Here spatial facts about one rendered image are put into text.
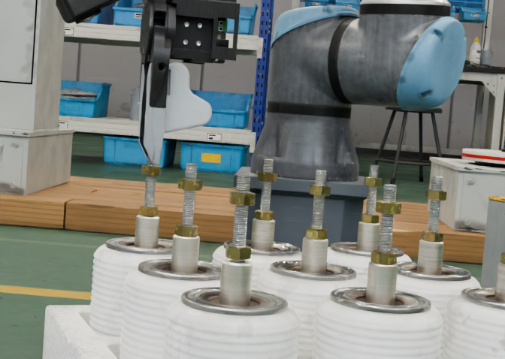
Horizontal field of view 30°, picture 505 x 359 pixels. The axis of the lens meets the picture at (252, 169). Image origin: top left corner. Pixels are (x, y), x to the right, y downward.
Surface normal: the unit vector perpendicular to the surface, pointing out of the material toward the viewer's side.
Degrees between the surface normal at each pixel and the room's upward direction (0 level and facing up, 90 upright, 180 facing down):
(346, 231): 90
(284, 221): 90
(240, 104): 86
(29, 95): 90
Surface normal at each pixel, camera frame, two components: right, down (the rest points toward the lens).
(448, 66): 0.79, 0.23
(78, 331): 0.07, -0.99
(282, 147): -0.48, -0.29
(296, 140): -0.26, -0.26
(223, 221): -0.04, 0.07
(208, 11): 0.22, 0.08
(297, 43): -0.52, -0.02
